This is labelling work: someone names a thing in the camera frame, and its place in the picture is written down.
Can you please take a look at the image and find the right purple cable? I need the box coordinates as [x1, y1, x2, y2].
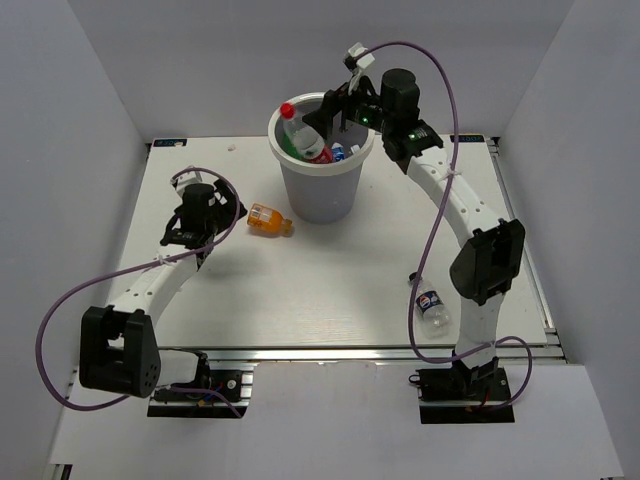
[354, 41, 533, 412]

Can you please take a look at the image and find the red cap water bottle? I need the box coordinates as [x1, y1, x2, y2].
[280, 102, 333, 164]

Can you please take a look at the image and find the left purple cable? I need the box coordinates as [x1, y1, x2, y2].
[34, 170, 246, 419]

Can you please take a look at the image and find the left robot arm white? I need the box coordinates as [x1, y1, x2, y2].
[79, 180, 246, 399]

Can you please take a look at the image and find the blue label water bottle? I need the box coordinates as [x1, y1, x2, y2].
[331, 142, 360, 163]

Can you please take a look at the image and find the aluminium front rail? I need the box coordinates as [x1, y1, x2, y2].
[205, 345, 566, 363]

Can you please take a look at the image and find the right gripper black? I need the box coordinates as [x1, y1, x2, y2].
[301, 70, 393, 141]

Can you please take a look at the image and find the purple cable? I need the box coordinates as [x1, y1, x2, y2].
[34, 170, 246, 419]
[354, 41, 533, 412]

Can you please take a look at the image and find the white plastic bin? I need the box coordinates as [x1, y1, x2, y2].
[268, 111, 375, 224]

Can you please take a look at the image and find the pepsi bottle black cap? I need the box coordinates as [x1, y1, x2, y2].
[408, 272, 451, 339]

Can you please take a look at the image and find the green plastic bottle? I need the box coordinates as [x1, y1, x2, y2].
[281, 133, 300, 160]

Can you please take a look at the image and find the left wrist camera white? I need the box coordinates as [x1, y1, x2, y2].
[170, 166, 203, 198]

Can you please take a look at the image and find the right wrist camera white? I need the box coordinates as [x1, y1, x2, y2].
[343, 42, 375, 94]

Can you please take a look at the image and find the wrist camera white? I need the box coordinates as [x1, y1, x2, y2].
[170, 166, 203, 198]
[343, 42, 375, 94]

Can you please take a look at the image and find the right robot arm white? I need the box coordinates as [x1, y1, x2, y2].
[304, 68, 525, 399]

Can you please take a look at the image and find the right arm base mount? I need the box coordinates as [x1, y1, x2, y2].
[408, 368, 515, 425]

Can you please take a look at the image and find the right blue corner label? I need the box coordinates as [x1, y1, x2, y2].
[450, 134, 486, 143]

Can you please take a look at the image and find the blue corner label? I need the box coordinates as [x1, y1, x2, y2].
[152, 139, 187, 148]
[450, 134, 486, 143]

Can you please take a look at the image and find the left blue corner label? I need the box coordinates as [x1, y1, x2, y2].
[152, 139, 187, 148]

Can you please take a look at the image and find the orange juice bottle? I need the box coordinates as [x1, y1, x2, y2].
[247, 203, 293, 236]

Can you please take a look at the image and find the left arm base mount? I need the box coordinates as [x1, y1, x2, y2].
[147, 348, 250, 419]

